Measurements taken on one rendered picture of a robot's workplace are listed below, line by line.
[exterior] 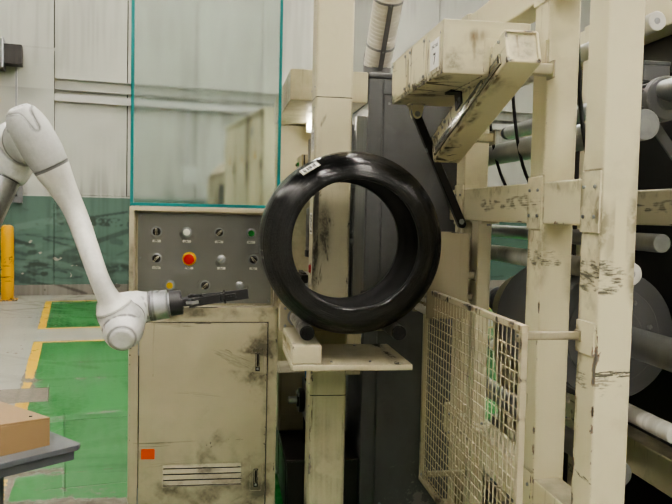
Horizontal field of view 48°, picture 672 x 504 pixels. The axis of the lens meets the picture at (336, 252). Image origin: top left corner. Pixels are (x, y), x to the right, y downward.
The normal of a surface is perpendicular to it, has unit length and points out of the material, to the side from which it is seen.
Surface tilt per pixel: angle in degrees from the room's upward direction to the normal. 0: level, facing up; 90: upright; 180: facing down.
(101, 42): 90
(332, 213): 90
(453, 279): 90
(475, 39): 90
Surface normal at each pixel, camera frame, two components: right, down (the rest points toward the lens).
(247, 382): 0.15, 0.06
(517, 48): 0.15, -0.26
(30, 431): 0.76, 0.05
